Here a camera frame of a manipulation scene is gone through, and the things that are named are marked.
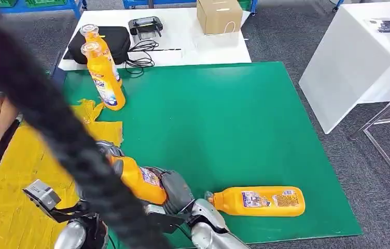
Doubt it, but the green table mat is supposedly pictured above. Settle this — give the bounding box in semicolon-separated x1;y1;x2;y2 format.
45;61;364;249

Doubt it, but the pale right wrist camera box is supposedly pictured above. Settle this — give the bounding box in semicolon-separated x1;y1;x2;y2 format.
145;204;167;216

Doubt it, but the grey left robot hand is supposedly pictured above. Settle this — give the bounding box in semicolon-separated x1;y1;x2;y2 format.
95;140;126;176

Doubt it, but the orange drink bottle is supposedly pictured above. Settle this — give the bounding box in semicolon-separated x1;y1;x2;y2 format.
80;41;127;112
79;24;123;87
107;155;169;206
207;186;307;217

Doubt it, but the thin black cable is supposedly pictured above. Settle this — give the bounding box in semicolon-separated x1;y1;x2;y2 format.
124;39;183;75

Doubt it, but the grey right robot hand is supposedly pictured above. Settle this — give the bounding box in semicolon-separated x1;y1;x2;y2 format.
143;166;196;216

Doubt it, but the black zip case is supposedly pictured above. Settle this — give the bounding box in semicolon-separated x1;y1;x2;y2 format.
67;26;132;65

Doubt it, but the blue table frame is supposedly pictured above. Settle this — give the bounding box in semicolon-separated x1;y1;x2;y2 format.
50;51;68;97

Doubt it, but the thick black ribbed hose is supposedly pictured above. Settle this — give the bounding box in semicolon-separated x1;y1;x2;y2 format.
0;0;173;249

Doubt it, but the blue rack with green crates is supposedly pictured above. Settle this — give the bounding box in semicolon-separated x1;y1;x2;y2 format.
0;0;89;21

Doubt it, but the white desk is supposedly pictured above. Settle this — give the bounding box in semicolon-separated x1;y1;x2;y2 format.
298;1;390;135

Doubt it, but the metal desk frame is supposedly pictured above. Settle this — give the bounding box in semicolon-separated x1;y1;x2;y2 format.
349;82;390;200

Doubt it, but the cardboard box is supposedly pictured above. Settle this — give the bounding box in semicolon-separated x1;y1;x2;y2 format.
196;0;244;36

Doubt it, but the black handheld controller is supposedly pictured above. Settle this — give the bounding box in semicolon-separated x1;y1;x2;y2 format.
128;16;164;38

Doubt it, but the white table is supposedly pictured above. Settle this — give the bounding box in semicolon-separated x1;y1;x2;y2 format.
58;7;253;72

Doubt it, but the blue rack frame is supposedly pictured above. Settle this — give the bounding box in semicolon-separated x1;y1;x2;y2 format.
122;0;259;17

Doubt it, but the yellow plastic sheet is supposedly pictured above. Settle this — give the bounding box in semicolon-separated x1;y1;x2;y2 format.
0;99;124;249

